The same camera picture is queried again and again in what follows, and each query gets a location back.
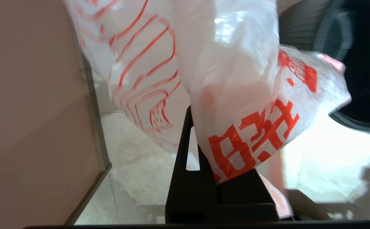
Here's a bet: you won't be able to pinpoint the white red-printed plastic bag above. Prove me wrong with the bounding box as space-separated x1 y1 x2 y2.
63 0 352 220

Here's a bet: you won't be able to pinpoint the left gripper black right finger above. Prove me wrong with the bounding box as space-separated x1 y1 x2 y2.
217 169 275 205

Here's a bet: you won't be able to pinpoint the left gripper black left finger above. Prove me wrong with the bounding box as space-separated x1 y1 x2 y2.
165 107 219 205

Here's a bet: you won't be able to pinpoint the grey round trash bin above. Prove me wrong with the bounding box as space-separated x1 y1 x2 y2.
279 0 370 132

